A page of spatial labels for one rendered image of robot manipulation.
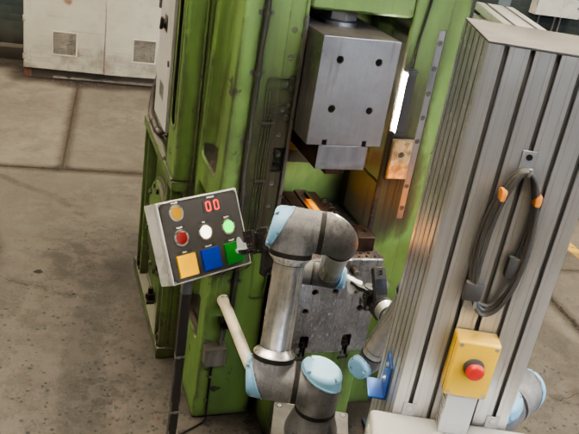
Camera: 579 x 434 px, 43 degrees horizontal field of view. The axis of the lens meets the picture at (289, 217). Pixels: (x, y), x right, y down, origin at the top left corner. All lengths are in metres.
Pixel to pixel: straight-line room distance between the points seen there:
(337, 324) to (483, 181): 1.75
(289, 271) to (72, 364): 1.94
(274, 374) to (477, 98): 0.99
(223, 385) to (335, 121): 1.32
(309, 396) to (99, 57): 6.34
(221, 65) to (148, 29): 4.92
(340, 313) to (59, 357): 1.44
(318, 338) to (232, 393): 0.53
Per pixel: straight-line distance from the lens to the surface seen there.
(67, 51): 8.00
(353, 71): 2.65
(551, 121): 1.38
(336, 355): 3.15
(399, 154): 2.99
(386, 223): 3.13
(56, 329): 3.93
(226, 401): 3.39
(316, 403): 2.03
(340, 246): 1.92
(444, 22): 2.92
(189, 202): 2.51
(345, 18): 2.80
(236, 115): 2.72
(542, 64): 1.35
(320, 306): 2.96
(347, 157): 2.76
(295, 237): 1.89
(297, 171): 3.26
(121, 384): 3.57
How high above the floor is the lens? 2.22
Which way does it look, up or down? 24 degrees down
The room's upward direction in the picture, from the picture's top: 9 degrees clockwise
